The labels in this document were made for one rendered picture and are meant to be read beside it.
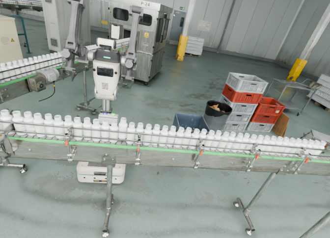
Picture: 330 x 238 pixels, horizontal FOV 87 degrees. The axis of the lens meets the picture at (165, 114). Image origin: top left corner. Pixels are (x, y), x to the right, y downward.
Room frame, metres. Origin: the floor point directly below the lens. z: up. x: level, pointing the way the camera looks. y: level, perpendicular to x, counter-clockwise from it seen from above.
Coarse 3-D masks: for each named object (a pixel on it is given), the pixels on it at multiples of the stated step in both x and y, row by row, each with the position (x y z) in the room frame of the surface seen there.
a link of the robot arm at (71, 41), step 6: (72, 0) 1.47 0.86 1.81; (84, 0) 1.54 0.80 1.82; (72, 6) 1.45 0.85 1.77; (78, 6) 1.47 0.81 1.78; (72, 12) 1.43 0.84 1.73; (78, 12) 1.47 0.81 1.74; (72, 18) 1.41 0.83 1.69; (78, 18) 1.46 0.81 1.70; (72, 24) 1.39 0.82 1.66; (72, 30) 1.37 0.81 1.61; (72, 36) 1.35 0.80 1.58; (66, 42) 1.32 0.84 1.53; (72, 42) 1.33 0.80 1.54; (66, 48) 1.30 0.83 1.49; (72, 48) 1.31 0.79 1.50
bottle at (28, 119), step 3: (27, 111) 0.87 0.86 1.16; (24, 114) 0.85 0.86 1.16; (27, 114) 0.85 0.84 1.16; (30, 114) 0.86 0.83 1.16; (27, 117) 0.85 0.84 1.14; (30, 117) 0.86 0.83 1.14; (33, 117) 0.88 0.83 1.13; (24, 120) 0.83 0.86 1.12; (27, 120) 0.84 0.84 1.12; (30, 120) 0.85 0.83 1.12; (27, 126) 0.83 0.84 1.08; (30, 126) 0.84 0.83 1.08; (33, 126) 0.85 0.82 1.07; (27, 129) 0.83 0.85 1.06; (30, 129) 0.84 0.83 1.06; (33, 129) 0.85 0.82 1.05; (30, 135) 0.83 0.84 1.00
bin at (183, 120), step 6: (180, 114) 1.67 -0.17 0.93; (186, 114) 1.68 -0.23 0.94; (192, 114) 1.70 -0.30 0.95; (174, 120) 1.62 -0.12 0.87; (180, 120) 1.67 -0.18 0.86; (186, 120) 1.68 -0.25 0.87; (192, 120) 1.70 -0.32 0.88; (198, 120) 1.71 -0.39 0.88; (204, 120) 1.62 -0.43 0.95; (180, 126) 1.67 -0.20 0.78; (186, 126) 1.69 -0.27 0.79; (192, 126) 1.70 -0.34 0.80; (198, 126) 1.71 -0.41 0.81; (204, 126) 1.57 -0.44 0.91
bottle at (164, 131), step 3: (165, 126) 1.04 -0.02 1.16; (165, 129) 1.01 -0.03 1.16; (162, 132) 1.01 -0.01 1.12; (165, 132) 1.01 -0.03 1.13; (159, 138) 1.01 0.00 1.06; (162, 138) 1.00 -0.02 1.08; (165, 138) 1.00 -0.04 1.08; (159, 141) 1.01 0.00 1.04; (162, 141) 1.00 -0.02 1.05; (165, 141) 1.01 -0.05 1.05; (159, 144) 1.00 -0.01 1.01; (162, 144) 1.00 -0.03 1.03; (165, 144) 1.02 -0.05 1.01
